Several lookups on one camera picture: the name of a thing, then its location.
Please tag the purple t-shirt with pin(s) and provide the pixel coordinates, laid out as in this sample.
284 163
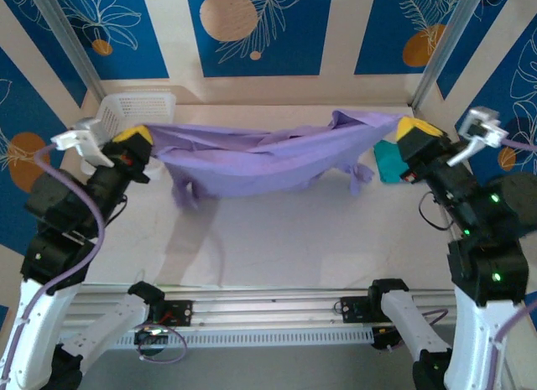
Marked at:
268 167

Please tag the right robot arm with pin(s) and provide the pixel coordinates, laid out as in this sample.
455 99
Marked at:
474 335

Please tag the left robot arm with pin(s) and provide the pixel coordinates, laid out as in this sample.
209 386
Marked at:
29 331

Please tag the folded teal t-shirt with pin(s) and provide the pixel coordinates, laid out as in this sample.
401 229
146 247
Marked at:
390 163

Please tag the white plastic basket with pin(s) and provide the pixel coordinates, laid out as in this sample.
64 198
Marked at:
138 107

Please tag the black base controller board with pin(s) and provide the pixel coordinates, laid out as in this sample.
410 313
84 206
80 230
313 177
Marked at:
178 312
354 309

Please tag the aluminium frame post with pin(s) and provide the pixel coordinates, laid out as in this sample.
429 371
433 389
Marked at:
444 50
71 42

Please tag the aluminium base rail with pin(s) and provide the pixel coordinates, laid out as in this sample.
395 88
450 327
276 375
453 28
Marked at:
268 306

